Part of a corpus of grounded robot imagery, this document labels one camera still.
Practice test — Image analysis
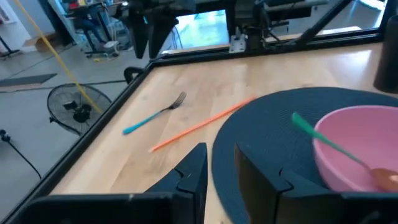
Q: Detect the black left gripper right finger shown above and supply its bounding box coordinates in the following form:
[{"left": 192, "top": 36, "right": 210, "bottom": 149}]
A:
[{"left": 234, "top": 142, "right": 342, "bottom": 224}]

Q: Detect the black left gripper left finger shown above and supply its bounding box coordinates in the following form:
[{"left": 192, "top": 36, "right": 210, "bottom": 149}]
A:
[{"left": 145, "top": 142, "right": 208, "bottom": 224}]

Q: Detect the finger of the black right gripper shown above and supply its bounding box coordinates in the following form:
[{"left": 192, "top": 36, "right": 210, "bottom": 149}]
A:
[
  {"left": 129, "top": 6, "right": 150, "bottom": 60},
  {"left": 148, "top": 15, "right": 180, "bottom": 60}
]

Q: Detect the gold spoon with green handle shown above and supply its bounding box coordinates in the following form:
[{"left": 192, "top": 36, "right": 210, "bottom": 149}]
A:
[{"left": 291, "top": 111, "right": 398, "bottom": 193}]

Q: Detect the pink plastic bowl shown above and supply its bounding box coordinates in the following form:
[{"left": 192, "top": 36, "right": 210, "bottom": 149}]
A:
[{"left": 312, "top": 105, "right": 398, "bottom": 193}]

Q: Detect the black cup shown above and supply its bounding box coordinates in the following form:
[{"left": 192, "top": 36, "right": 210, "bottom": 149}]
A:
[{"left": 373, "top": 14, "right": 398, "bottom": 94}]

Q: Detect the person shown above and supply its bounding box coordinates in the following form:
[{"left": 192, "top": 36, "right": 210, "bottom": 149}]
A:
[{"left": 72, "top": 0, "right": 119, "bottom": 50}]

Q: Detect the orange straw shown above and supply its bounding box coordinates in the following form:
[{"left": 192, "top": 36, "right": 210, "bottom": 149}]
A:
[{"left": 149, "top": 95, "right": 256, "bottom": 153}]

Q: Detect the dark round woven placemat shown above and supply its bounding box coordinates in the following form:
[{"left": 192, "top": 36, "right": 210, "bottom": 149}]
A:
[{"left": 211, "top": 86, "right": 398, "bottom": 224}]

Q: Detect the black floor fan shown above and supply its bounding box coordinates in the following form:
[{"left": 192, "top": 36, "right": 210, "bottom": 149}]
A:
[{"left": 47, "top": 83, "right": 113, "bottom": 137}]

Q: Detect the dark floor mat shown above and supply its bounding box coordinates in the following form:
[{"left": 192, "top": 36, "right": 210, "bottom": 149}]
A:
[{"left": 0, "top": 73, "right": 58, "bottom": 88}]

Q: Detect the black cable loop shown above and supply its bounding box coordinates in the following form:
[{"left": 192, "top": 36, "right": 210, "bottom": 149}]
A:
[{"left": 123, "top": 66, "right": 146, "bottom": 85}]

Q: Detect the white metal mounting bracket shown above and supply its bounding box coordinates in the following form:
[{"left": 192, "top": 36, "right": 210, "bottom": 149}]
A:
[{"left": 229, "top": 27, "right": 247, "bottom": 54}]

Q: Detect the fork with teal handle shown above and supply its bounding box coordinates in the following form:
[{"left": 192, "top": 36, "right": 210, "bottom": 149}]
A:
[{"left": 122, "top": 91, "right": 188, "bottom": 136}]

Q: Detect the yellow strap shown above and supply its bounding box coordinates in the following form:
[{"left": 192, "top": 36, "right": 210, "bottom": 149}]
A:
[{"left": 14, "top": 0, "right": 103, "bottom": 114}]

